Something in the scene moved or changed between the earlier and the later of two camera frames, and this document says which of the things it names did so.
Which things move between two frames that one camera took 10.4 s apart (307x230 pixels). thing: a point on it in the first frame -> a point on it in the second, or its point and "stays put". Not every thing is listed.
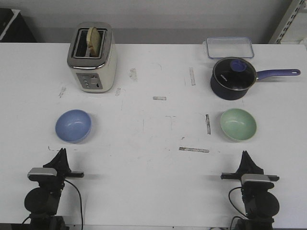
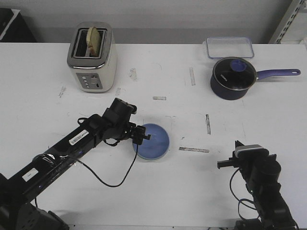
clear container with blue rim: [220, 47] stays put
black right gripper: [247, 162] -> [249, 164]
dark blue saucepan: [231, 78] stays put
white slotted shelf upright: [287, 21] stays put
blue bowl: [73, 126] -> [156, 147]
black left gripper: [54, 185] -> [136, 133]
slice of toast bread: [93, 41] stays put
